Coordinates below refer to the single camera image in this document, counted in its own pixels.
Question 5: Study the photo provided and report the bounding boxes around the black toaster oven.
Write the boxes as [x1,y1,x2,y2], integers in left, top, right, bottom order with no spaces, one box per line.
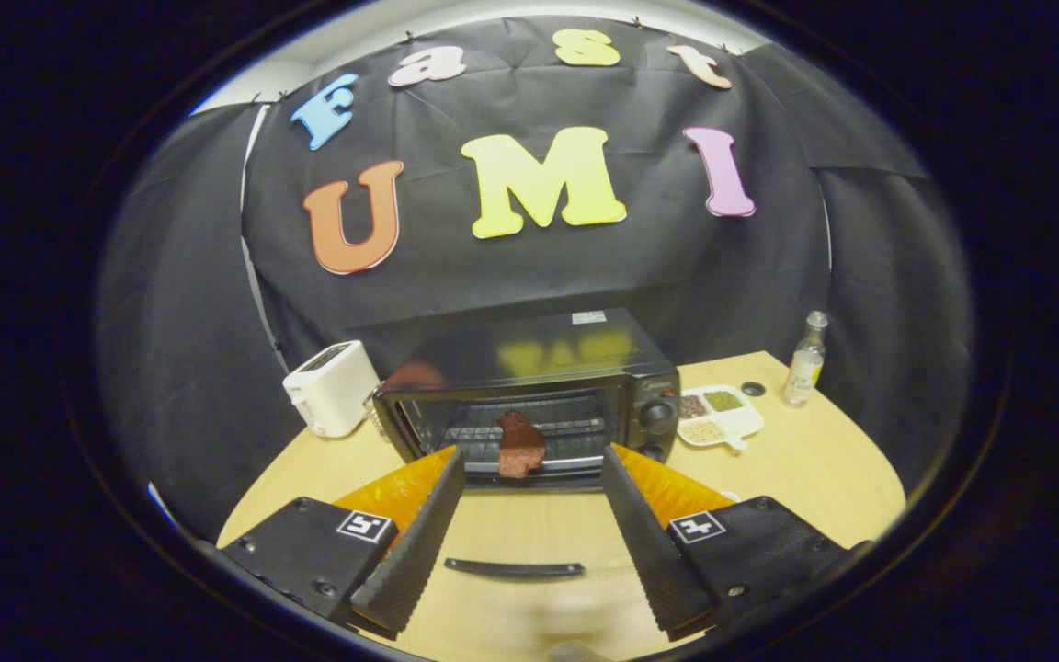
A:
[371,308,682,580]

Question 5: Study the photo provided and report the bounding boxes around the white bread toaster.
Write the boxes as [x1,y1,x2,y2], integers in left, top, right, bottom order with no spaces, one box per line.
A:
[282,340,381,439]

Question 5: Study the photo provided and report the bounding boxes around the white divided spice plate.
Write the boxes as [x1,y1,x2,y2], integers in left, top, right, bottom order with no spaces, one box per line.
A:
[677,384,766,452]

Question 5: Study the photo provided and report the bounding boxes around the brown meat patty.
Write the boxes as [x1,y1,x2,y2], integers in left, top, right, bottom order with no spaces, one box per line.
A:
[496,410,547,479]

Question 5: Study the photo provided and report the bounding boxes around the clear glass bottle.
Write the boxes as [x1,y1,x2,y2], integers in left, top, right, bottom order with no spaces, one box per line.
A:
[782,311,829,408]

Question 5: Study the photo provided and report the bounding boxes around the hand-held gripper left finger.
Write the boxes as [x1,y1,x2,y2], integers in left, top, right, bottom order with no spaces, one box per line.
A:
[217,446,467,635]

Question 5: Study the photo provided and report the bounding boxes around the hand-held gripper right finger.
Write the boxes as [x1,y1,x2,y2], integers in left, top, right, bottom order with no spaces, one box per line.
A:
[600,443,871,642]

